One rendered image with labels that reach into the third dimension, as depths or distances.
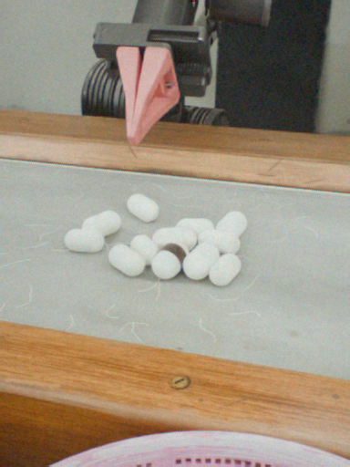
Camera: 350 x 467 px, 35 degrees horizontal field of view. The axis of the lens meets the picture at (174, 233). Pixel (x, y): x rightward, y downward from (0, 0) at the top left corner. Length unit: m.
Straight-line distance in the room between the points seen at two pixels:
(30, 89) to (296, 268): 2.56
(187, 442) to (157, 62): 0.32
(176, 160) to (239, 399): 0.37
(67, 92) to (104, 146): 2.20
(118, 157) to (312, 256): 0.27
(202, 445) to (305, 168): 0.39
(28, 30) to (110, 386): 2.62
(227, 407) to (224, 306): 0.12
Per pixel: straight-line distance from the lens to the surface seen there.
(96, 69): 0.92
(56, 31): 2.80
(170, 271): 0.43
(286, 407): 0.31
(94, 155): 0.65
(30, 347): 0.34
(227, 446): 0.28
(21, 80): 2.95
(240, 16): 0.58
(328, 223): 0.54
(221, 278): 0.42
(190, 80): 0.54
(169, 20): 0.53
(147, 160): 0.63
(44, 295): 0.43
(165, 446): 0.28
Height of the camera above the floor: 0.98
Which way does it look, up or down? 29 degrees down
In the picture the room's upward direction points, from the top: straight up
